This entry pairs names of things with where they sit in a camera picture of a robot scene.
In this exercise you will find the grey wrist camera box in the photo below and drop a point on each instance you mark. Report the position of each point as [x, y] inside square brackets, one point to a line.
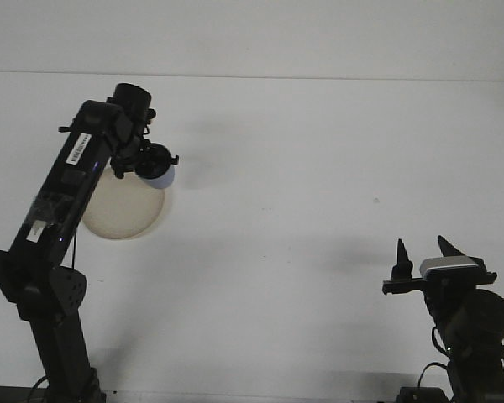
[447, 266]

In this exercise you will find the pale blue cup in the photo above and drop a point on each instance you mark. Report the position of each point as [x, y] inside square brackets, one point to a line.
[161, 181]

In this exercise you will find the pale round plate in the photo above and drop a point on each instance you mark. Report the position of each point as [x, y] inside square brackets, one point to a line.
[122, 214]

